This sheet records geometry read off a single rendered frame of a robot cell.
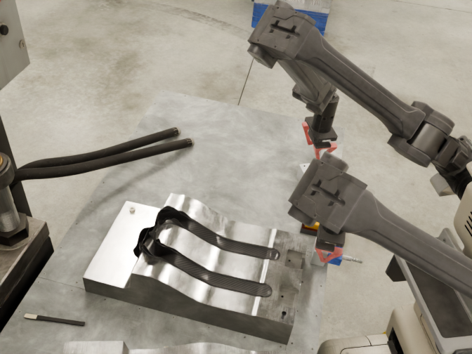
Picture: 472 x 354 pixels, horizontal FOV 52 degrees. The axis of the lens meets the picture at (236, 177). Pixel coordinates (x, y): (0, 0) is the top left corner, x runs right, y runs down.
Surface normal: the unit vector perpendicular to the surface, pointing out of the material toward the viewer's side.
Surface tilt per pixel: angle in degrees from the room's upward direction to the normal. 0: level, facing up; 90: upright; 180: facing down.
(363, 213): 52
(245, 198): 0
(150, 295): 90
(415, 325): 8
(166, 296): 90
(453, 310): 0
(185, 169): 0
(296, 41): 63
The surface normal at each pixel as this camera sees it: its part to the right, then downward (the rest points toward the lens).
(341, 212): 0.04, 0.10
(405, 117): 0.30, 0.28
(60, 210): 0.08, -0.72
